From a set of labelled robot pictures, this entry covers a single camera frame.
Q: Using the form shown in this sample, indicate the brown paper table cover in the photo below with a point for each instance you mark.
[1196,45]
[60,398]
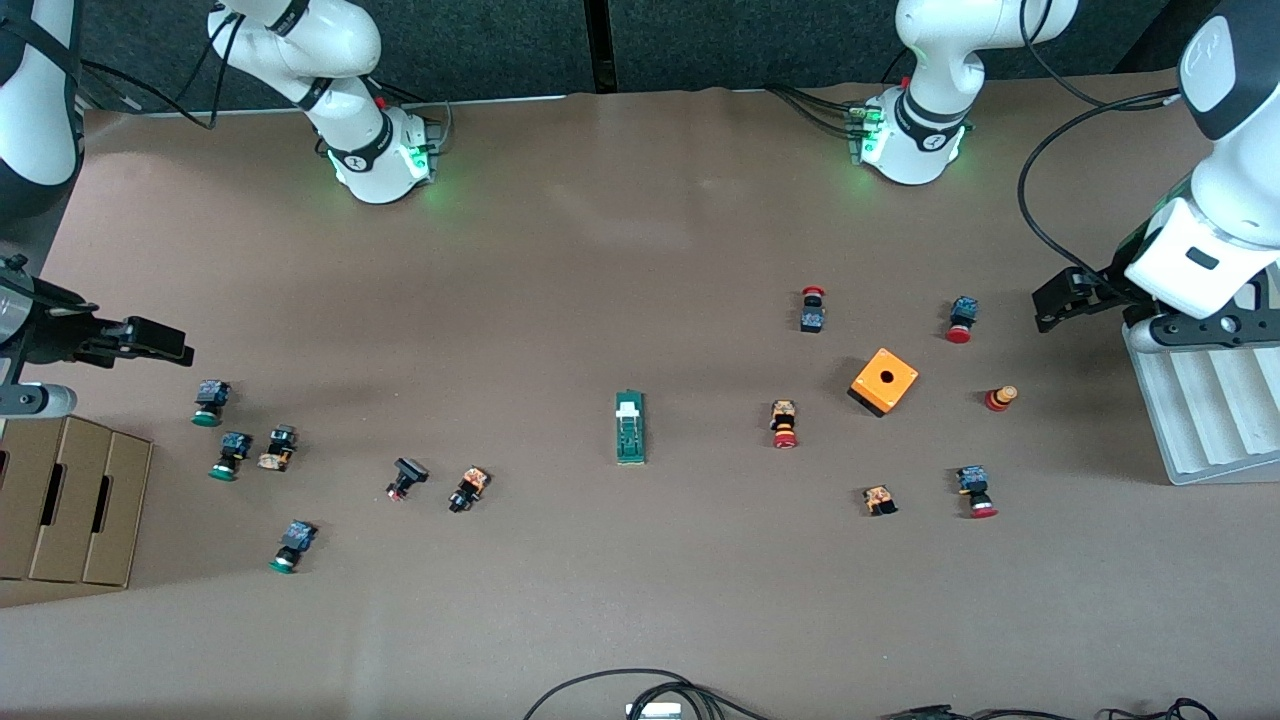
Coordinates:
[640,580]

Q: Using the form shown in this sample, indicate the red mushroom button orange block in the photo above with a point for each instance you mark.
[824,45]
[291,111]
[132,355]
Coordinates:
[784,420]

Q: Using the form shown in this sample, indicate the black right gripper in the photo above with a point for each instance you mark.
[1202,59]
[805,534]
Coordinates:
[50,327]

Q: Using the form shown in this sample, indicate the orange button enclosure box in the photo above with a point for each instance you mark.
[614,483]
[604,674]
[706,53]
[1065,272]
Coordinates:
[870,390]

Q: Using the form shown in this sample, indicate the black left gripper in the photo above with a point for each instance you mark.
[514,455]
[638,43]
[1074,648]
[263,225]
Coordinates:
[1108,291]

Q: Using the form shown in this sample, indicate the small white connector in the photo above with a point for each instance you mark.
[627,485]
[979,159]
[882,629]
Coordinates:
[655,711]

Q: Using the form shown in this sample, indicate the black vertical panel post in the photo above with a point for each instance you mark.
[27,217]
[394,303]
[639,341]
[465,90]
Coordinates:
[600,45]

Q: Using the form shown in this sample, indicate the red cap black push button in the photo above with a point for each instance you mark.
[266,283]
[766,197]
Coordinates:
[812,318]

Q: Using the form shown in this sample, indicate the white ridged tray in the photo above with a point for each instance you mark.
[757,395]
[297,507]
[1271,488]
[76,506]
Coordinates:
[1210,420]

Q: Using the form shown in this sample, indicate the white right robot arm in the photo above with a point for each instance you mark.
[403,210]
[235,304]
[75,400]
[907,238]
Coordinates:
[350,60]

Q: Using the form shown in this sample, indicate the red mushroom button blue block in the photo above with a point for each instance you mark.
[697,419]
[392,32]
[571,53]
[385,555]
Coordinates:
[963,312]
[974,485]

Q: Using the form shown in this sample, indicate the brown cardboard box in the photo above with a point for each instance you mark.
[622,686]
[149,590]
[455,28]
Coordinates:
[70,500]

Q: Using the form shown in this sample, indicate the orange black contact block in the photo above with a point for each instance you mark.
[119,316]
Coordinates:
[879,499]

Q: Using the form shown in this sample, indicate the red yellow mushroom knob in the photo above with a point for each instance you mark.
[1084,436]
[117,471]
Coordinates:
[1000,399]

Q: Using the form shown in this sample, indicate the green cap push button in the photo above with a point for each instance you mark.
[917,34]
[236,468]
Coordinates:
[232,450]
[295,540]
[210,400]

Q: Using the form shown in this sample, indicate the black cap orange push button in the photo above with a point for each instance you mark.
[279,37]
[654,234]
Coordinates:
[280,445]
[468,488]

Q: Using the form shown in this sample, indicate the black square red switch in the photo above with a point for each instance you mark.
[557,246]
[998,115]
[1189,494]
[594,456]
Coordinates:
[408,472]

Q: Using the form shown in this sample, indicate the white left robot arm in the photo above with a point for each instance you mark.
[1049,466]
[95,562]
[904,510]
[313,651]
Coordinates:
[1240,170]

